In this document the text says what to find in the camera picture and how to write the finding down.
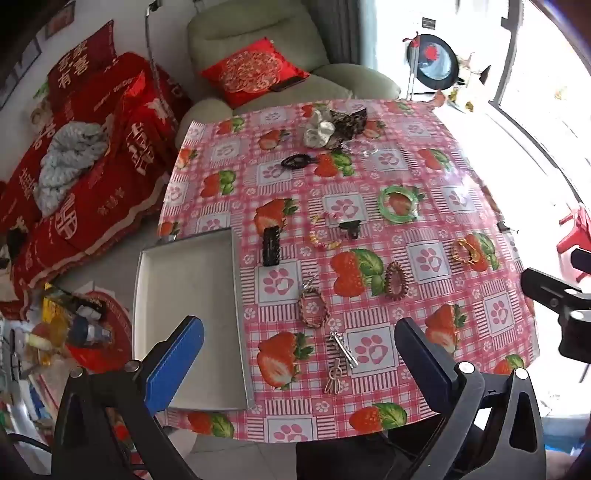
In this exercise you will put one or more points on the beige knot hair clip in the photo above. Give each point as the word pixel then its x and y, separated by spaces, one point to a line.
pixel 334 381

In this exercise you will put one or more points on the green armchair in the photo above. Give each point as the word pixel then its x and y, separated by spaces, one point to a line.
pixel 258 41

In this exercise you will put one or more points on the long black hair clip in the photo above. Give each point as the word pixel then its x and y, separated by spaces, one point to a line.
pixel 271 245

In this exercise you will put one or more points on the white shallow tray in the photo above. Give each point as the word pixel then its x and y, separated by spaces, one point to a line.
pixel 189 323

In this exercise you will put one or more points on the green bangle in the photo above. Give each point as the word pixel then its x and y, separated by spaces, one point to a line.
pixel 383 208

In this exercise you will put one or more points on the red embroidered cushion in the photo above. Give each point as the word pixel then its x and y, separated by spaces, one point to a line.
pixel 249 69

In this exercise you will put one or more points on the washing machine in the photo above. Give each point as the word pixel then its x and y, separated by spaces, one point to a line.
pixel 434 60

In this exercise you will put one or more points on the silver hairpins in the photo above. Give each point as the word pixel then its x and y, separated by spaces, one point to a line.
pixel 344 348

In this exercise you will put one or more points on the yellow bottle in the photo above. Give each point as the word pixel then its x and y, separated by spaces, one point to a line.
pixel 54 325

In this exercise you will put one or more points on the silver earrings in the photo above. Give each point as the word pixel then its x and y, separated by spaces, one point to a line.
pixel 310 280

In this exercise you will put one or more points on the strawberry print tablecloth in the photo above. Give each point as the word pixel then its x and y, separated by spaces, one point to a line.
pixel 277 184

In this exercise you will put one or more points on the white scrunchie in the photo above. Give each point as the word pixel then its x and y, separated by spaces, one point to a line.
pixel 317 128

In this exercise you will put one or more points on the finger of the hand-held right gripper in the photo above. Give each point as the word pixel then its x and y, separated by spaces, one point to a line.
pixel 545 288
pixel 582 261

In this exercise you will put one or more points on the small black claw clip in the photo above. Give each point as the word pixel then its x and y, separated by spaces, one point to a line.
pixel 349 229

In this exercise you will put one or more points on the red round basin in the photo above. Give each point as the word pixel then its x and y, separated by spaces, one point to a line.
pixel 115 341

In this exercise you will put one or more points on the grey blanket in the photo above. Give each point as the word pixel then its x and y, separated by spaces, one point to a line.
pixel 69 161

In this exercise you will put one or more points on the leopard print scrunchie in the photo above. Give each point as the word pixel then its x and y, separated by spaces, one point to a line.
pixel 351 122

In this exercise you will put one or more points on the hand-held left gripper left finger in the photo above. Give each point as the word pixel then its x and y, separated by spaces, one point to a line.
pixel 178 362

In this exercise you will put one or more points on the red plastic stool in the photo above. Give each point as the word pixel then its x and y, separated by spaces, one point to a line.
pixel 572 235

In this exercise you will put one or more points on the red pillow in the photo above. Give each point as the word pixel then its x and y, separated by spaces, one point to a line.
pixel 78 69

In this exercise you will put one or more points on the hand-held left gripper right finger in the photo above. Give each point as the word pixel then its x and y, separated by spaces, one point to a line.
pixel 422 362

